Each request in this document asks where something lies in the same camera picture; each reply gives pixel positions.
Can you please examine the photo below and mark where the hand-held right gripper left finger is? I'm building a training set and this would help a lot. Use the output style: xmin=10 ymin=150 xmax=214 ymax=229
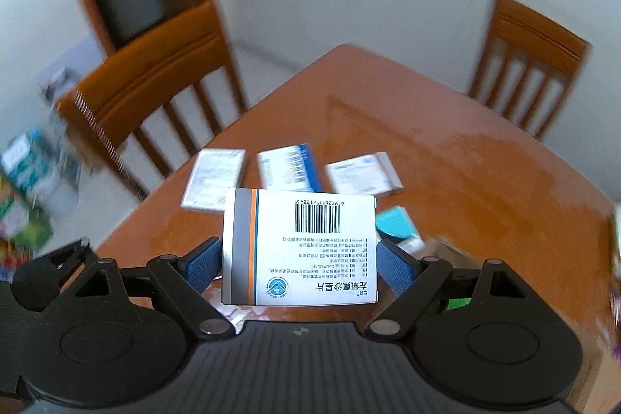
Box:
xmin=73 ymin=237 xmax=234 ymax=341

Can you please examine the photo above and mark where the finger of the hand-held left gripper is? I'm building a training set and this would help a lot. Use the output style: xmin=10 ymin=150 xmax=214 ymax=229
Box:
xmin=10 ymin=238 xmax=96 ymax=313

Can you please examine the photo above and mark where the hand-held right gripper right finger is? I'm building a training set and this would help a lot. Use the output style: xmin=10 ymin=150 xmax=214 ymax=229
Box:
xmin=365 ymin=239 xmax=529 ymax=340

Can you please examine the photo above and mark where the teal medicine box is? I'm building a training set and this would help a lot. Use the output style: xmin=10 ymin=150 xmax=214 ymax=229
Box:
xmin=375 ymin=206 xmax=424 ymax=256

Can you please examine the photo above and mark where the white medicine box small text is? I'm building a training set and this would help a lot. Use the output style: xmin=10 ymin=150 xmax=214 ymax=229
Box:
xmin=180 ymin=147 xmax=246 ymax=215

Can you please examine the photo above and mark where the white box orange grey stripe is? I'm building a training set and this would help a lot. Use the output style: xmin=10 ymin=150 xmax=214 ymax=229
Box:
xmin=220 ymin=187 xmax=378 ymax=308

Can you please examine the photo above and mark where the white medicine box grey edge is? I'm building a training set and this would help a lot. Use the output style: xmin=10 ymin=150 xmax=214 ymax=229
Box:
xmin=323 ymin=152 xmax=404 ymax=197

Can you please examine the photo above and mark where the white medicine box blue stripe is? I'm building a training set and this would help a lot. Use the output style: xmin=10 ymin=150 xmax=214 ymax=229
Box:
xmin=255 ymin=143 xmax=324 ymax=192

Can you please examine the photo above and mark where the wooden desktop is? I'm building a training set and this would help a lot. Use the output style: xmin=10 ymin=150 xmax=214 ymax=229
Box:
xmin=94 ymin=44 xmax=621 ymax=327

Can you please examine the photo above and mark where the pile of colourful cartons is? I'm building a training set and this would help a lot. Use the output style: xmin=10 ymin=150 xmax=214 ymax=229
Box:
xmin=0 ymin=67 xmax=83 ymax=281

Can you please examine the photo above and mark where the wooden chair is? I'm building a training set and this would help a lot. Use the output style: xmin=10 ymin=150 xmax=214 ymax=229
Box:
xmin=57 ymin=0 xmax=249 ymax=202
xmin=465 ymin=0 xmax=592 ymax=139

